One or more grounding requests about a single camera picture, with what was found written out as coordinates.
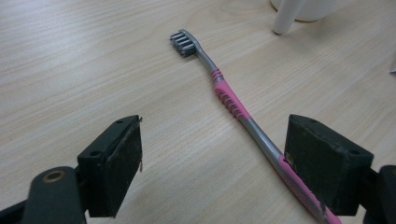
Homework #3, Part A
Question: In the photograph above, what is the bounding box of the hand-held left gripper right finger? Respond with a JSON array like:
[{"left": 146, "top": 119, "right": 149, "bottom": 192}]
[{"left": 283, "top": 114, "right": 375, "bottom": 217}]

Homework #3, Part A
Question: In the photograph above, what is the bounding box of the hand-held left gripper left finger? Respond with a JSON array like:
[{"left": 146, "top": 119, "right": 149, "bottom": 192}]
[{"left": 77, "top": 115, "right": 144, "bottom": 218}]

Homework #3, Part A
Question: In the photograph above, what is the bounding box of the white cup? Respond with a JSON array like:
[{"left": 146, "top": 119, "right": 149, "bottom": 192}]
[{"left": 270, "top": 0, "right": 340, "bottom": 35}]

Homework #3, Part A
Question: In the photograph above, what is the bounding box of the pink and grey toothbrush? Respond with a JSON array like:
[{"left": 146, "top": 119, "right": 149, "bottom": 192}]
[{"left": 169, "top": 28, "right": 344, "bottom": 224}]

